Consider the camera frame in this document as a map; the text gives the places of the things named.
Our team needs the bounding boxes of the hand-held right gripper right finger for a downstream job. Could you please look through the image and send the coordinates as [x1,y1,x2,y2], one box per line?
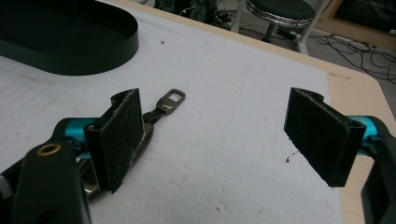
[283,87,385,189]

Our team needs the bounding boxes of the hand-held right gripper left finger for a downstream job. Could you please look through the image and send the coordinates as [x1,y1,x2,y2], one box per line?
[63,88,146,194]

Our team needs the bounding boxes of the metal keychain with black strap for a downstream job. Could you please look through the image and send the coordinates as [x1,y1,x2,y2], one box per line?
[77,88,187,201]

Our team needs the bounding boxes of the black oval tray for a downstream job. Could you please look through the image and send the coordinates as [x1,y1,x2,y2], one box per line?
[0,0,140,77]

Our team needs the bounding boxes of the white foam sheet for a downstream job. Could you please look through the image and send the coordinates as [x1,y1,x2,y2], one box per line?
[0,0,344,224]

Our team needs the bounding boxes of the wooden cabinet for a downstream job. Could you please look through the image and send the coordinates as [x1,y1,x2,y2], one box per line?
[321,0,396,53]

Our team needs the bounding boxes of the black round stool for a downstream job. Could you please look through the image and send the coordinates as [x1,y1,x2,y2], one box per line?
[246,0,317,44]

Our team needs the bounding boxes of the black floor cables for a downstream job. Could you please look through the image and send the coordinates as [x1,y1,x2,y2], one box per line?
[306,29,396,86]

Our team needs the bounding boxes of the dark equipment with cables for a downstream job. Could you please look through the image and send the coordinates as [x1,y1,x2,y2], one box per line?
[153,0,233,32]

